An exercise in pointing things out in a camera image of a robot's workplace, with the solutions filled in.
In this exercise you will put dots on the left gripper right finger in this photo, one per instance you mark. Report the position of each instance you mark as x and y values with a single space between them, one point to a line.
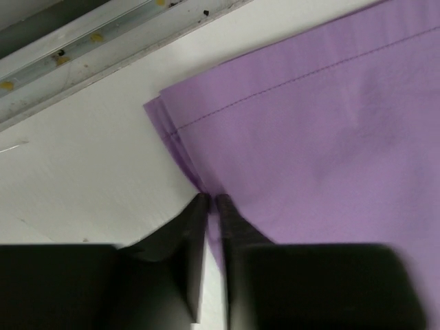
312 286

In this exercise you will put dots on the aluminium frame rail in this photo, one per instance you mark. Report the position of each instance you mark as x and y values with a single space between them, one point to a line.
64 49

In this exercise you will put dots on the purple trousers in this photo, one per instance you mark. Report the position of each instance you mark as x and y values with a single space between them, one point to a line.
328 136

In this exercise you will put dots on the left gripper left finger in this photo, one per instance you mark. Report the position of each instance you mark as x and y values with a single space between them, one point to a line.
154 283

